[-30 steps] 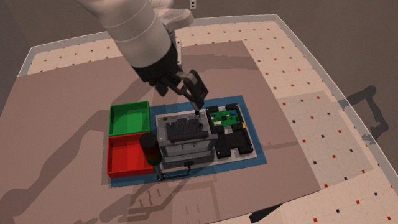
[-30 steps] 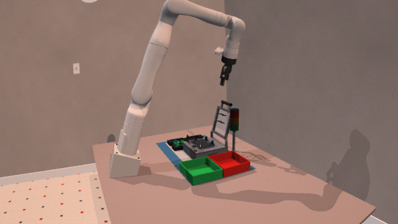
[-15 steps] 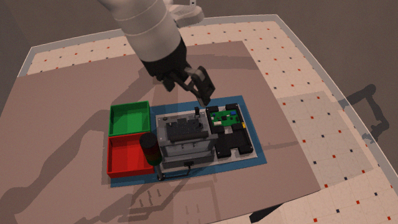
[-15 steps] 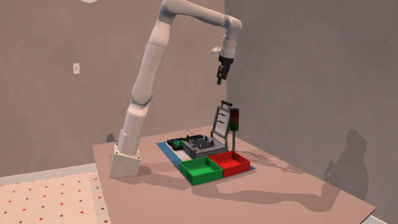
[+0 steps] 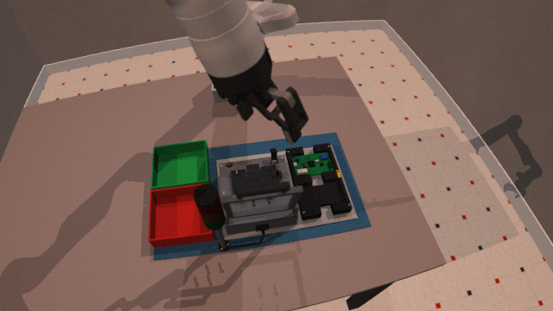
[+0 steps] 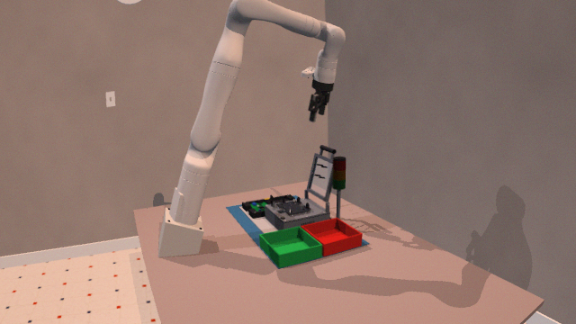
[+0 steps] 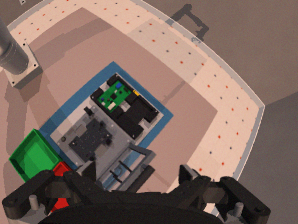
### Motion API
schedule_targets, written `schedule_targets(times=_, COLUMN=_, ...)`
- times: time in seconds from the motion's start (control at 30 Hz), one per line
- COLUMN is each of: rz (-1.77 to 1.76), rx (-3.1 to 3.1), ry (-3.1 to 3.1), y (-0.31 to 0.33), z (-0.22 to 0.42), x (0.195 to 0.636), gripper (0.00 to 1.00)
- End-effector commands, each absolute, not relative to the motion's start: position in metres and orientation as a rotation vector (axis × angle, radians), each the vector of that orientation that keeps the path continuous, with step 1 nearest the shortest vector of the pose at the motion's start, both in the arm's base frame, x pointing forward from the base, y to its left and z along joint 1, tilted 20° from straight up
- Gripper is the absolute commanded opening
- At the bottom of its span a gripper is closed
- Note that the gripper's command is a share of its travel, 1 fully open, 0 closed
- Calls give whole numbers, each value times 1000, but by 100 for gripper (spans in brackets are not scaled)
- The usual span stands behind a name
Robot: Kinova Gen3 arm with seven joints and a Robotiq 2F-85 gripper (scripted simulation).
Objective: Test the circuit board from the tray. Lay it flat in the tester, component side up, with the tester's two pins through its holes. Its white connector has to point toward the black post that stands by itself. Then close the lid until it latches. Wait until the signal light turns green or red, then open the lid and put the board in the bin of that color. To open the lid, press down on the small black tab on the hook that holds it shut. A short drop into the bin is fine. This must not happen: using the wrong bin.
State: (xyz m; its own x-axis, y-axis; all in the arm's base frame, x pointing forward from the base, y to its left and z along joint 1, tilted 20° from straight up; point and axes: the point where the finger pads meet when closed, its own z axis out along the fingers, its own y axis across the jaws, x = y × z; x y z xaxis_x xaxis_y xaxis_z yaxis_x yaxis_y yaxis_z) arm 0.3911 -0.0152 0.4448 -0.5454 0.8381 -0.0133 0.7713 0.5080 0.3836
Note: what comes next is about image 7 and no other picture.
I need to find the red open-top bin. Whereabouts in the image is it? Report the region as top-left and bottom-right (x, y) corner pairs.
(51, 161), (72, 212)

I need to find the green bin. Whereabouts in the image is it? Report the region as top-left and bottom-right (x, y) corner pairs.
(9, 128), (63, 182)

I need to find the green circuit board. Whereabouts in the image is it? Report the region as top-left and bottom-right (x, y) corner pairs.
(97, 80), (131, 113)

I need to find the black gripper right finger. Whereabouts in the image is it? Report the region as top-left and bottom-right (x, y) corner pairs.
(152, 164), (271, 224)

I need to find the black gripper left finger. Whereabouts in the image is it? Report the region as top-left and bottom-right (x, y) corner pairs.
(2, 161), (119, 224)

